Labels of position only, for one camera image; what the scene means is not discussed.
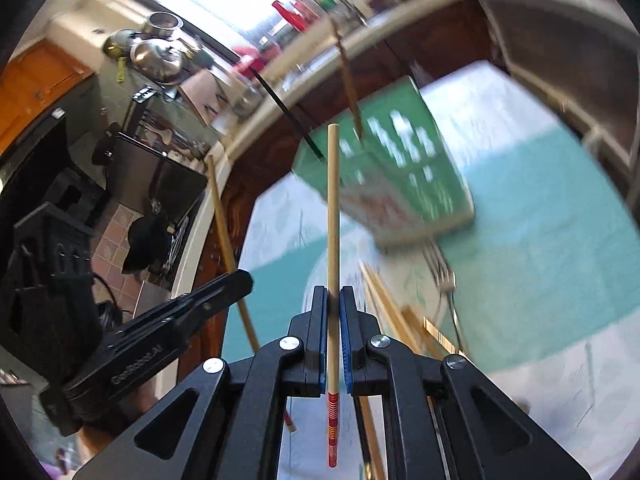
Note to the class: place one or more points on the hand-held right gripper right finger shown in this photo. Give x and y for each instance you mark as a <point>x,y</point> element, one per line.
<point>346,345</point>

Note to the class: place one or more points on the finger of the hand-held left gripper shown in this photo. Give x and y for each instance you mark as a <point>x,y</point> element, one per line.
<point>210,295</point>

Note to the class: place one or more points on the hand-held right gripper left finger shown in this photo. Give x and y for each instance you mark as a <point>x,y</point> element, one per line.
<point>323,345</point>

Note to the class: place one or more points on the wooden chopstick red end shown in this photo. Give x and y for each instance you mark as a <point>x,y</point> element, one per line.
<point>333,210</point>
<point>222,220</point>

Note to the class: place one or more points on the green utensil holder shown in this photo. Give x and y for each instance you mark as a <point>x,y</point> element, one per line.
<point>400,175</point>

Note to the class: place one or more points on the person's left forearm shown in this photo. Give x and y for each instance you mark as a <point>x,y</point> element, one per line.
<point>102,440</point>

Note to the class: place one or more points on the silver fork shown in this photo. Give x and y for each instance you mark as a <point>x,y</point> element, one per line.
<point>450,285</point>

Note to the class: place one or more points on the black stove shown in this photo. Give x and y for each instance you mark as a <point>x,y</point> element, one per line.
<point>150,180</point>

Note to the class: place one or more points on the orange wooden cabinet door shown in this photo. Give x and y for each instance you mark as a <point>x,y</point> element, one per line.
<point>35,95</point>

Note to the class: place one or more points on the black slender utensil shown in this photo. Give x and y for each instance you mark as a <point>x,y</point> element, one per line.
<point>287,110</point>

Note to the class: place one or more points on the teal white printed tablecloth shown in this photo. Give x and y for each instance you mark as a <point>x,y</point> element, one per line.
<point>525,240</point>

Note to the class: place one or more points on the stainless steel pots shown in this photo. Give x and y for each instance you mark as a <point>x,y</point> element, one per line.
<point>157,60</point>

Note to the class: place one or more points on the green pan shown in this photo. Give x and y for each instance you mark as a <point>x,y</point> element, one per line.
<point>120,42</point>

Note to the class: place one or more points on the gold metal utensil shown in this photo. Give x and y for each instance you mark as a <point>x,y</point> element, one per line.
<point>347,75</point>

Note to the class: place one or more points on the steel pot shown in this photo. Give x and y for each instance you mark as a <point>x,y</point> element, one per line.
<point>162,23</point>

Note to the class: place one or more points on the red plastic container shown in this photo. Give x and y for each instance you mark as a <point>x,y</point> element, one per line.
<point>290,15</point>

